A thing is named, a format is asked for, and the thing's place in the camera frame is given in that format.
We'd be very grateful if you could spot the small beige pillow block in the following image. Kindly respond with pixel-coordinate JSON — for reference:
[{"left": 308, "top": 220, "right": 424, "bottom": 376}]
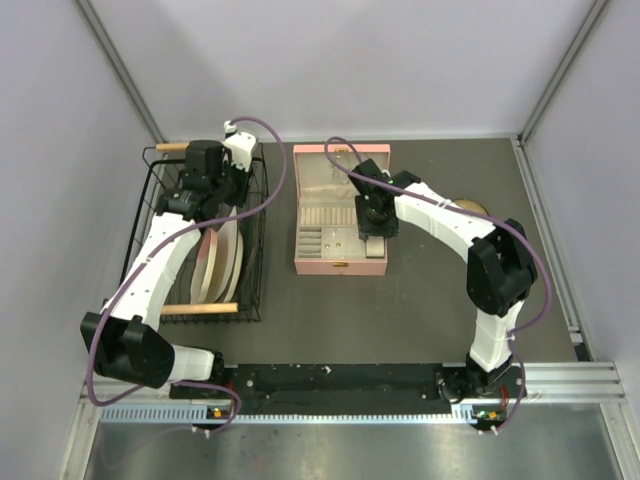
[{"left": 365, "top": 237, "right": 386, "bottom": 259}]

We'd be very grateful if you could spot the silver rhinestone necklace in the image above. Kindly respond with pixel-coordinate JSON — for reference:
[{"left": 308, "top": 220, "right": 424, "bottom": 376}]
[{"left": 329, "top": 155, "right": 354, "bottom": 187}]

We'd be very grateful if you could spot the pink jewelry box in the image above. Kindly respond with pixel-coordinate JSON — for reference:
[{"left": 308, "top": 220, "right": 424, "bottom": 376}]
[{"left": 293, "top": 144, "right": 391, "bottom": 276}]

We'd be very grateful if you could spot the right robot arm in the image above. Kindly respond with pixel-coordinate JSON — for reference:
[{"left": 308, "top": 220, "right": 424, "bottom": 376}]
[{"left": 350, "top": 159, "right": 537, "bottom": 403}]

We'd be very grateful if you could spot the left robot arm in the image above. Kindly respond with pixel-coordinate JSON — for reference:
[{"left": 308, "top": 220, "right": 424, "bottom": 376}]
[{"left": 81, "top": 132, "right": 257, "bottom": 397}]

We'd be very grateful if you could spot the dark teal plate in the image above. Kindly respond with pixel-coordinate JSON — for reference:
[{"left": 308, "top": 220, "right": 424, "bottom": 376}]
[{"left": 238, "top": 215, "right": 261, "bottom": 303}]

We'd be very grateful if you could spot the cream dark rimmed plate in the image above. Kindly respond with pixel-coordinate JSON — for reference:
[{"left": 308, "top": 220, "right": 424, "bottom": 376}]
[{"left": 207, "top": 220, "right": 239, "bottom": 303}]

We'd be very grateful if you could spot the brown ceramic bowl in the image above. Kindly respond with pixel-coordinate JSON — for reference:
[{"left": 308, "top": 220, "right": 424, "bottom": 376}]
[{"left": 453, "top": 199, "right": 489, "bottom": 216}]

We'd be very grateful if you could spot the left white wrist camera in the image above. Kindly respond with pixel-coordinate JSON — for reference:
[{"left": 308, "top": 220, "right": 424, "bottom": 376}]
[{"left": 222, "top": 120, "right": 258, "bottom": 172}]

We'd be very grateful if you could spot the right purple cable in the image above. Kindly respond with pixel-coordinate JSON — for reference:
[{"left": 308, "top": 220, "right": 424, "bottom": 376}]
[{"left": 324, "top": 135, "right": 554, "bottom": 434}]

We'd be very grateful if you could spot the purple cable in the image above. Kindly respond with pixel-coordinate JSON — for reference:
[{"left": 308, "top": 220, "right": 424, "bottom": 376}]
[
  {"left": 85, "top": 116, "right": 284, "bottom": 434},
  {"left": 324, "top": 135, "right": 554, "bottom": 434}
]

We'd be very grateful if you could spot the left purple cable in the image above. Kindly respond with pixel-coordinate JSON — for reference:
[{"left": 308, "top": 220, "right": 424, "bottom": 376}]
[{"left": 85, "top": 116, "right": 284, "bottom": 434}]

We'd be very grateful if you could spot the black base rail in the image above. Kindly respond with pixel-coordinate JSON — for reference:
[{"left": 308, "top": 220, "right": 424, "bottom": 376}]
[{"left": 169, "top": 361, "right": 526, "bottom": 414}]

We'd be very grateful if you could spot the grey slotted cable duct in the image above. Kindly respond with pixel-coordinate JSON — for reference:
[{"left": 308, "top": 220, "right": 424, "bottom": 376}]
[{"left": 100, "top": 403, "right": 500, "bottom": 426}]

